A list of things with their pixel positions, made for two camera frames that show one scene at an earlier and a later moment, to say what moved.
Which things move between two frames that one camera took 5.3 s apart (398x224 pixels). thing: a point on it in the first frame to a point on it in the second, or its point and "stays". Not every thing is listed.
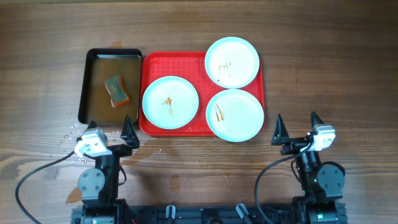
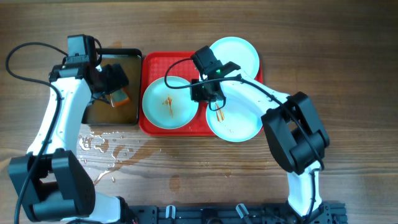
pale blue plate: x=234 y=115 stays
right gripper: x=281 y=137 to x=196 y=94
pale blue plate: x=232 y=62 stays
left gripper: x=124 y=150 to x=115 y=76
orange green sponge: x=117 y=91 stays
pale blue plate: x=170 y=102 stays
